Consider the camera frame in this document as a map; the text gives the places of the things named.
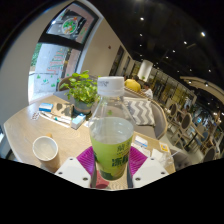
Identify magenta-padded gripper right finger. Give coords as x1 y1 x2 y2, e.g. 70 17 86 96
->
127 146 170 189

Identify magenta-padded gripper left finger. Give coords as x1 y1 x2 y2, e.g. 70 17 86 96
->
54 145 98 188

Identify clear bottle with green label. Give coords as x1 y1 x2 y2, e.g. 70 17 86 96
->
88 76 136 184

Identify white napkin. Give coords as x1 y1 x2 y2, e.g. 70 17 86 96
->
151 148 164 161

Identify white paper sheet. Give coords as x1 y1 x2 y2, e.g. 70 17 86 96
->
133 143 153 158

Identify small yellow card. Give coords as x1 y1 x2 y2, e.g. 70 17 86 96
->
158 142 171 154

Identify blue and white card pack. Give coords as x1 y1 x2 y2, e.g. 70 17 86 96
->
133 134 149 148

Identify dark grey tufted armchair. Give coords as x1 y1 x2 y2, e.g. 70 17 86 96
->
173 149 193 171

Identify brown paper cup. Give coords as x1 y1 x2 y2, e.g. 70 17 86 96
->
32 134 62 174

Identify small light blue box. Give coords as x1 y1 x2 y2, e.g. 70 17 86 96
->
70 113 87 130

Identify grey curved sofa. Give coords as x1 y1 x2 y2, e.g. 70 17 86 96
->
56 75 169 140

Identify long white package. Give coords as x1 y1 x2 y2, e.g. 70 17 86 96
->
39 110 73 126

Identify grey white chevron pillow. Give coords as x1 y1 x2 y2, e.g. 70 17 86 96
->
123 98 157 127

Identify group of dining chairs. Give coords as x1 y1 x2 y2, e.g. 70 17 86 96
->
163 99 224 164

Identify pill blister pack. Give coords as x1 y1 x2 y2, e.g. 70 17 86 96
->
30 111 40 122

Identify blue and white box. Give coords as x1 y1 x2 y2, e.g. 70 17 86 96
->
38 102 54 113

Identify person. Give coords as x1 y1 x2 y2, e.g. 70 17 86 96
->
124 75 142 94
141 83 154 100

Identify green potted plant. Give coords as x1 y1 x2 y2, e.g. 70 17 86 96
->
59 69 100 116

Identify food picture window poster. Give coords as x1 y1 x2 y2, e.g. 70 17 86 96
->
46 8 91 44

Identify ceiling spot lights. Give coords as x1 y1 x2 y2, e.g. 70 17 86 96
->
136 14 221 88

